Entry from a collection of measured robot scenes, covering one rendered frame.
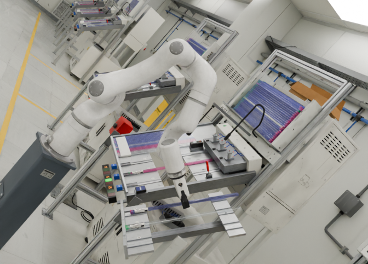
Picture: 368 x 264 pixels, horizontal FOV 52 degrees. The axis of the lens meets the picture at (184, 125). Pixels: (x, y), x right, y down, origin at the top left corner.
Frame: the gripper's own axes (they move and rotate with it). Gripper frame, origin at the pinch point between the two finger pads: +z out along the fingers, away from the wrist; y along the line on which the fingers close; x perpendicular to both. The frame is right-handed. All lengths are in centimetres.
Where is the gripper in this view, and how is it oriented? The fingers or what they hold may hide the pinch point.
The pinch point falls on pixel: (185, 202)
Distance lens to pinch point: 176.2
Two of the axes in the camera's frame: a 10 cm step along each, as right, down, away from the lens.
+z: 2.4, 9.0, 3.6
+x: -9.5, 2.9, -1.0
